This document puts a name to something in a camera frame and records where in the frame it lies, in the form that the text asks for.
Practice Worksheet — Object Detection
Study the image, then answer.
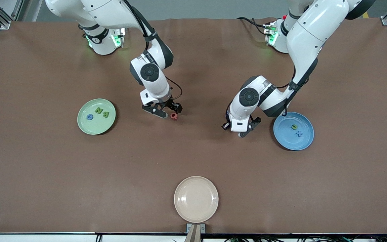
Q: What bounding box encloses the brown table mat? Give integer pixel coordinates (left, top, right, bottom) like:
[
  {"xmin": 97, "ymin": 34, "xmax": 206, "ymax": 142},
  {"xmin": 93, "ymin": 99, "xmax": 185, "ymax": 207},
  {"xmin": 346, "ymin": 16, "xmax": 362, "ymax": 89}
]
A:
[{"xmin": 0, "ymin": 17, "xmax": 387, "ymax": 234}]

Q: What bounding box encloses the blue plate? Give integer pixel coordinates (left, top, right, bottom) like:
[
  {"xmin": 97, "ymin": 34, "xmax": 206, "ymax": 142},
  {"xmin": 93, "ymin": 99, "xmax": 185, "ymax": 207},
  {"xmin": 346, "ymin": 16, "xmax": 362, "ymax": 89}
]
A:
[{"xmin": 273, "ymin": 112, "xmax": 315, "ymax": 151}]

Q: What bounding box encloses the light green plate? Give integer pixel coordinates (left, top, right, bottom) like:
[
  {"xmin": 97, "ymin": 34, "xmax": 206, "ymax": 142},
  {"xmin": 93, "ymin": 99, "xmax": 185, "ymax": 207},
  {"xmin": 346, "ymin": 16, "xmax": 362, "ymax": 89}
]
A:
[{"xmin": 77, "ymin": 98, "xmax": 116, "ymax": 135}]

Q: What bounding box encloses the beige plate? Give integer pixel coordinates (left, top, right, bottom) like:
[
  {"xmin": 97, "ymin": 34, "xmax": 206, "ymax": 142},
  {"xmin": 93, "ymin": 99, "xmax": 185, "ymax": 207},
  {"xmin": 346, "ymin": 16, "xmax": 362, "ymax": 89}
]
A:
[{"xmin": 174, "ymin": 176, "xmax": 219, "ymax": 224}]

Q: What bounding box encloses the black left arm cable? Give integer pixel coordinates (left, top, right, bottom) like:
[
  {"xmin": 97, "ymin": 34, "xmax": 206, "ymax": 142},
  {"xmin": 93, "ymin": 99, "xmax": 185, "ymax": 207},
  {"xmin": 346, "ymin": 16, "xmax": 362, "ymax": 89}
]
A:
[{"xmin": 225, "ymin": 66, "xmax": 297, "ymax": 124}]

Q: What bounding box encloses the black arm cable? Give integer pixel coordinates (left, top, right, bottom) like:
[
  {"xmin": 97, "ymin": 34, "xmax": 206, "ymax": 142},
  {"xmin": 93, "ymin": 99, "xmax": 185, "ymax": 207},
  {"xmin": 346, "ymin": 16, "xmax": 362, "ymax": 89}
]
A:
[
  {"xmin": 225, "ymin": 66, "xmax": 297, "ymax": 124},
  {"xmin": 165, "ymin": 77, "xmax": 183, "ymax": 100}
]

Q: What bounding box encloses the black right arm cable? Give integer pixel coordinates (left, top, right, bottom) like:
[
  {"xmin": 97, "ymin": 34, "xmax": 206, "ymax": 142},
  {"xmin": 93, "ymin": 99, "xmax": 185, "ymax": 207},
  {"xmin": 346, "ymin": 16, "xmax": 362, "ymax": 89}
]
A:
[{"xmin": 165, "ymin": 77, "xmax": 183, "ymax": 100}]

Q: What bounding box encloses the black base cable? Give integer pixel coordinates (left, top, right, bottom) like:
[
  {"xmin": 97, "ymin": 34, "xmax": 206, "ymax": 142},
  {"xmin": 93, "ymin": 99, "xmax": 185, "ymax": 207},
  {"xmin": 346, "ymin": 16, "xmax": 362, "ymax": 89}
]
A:
[{"xmin": 236, "ymin": 17, "xmax": 268, "ymax": 36}]

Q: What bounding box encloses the grey metal bracket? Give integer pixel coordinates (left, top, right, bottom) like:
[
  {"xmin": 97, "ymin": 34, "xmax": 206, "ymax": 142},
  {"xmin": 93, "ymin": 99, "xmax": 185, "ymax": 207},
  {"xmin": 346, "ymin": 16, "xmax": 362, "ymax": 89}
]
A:
[{"xmin": 186, "ymin": 223, "xmax": 206, "ymax": 234}]

